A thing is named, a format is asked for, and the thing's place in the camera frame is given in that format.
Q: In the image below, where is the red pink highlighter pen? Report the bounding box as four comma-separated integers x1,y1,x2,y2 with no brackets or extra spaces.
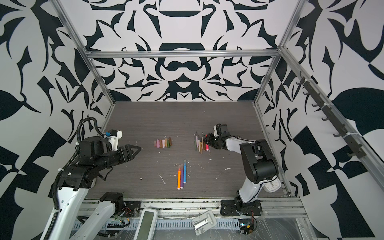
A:
205,135,209,152

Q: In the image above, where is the black corrugated cable hose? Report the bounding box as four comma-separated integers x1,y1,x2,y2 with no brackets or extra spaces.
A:
43,116,106,240

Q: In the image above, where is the aluminium frame back beam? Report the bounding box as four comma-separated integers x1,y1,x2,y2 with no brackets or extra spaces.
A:
85,50,278,59

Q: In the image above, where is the white round timer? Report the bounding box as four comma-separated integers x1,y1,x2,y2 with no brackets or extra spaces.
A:
263,178,282,193

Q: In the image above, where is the grey metal bracket box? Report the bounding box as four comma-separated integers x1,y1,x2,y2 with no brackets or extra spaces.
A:
191,210,218,236

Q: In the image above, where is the orange highlighter pen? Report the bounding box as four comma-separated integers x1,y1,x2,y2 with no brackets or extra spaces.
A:
177,165,181,190

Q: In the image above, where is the blue highlighter pen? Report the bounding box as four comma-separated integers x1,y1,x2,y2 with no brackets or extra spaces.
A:
183,160,187,184

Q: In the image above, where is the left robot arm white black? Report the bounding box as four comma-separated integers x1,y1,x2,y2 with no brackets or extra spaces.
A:
41,137,142,240

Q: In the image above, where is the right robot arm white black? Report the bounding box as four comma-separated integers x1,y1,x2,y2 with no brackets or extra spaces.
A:
203,124,282,204

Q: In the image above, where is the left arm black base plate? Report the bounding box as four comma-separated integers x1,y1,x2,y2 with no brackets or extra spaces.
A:
122,201,141,218

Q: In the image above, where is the white handheld tablet device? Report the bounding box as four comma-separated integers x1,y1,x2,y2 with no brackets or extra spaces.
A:
134,208,159,240

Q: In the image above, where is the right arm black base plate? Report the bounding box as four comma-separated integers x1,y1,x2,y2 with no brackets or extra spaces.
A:
220,198,263,216

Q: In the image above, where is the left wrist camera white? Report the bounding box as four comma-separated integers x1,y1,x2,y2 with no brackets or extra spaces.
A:
105,130,123,151

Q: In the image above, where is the aluminium frame front rail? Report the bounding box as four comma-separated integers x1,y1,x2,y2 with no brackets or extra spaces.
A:
77,196,308,221

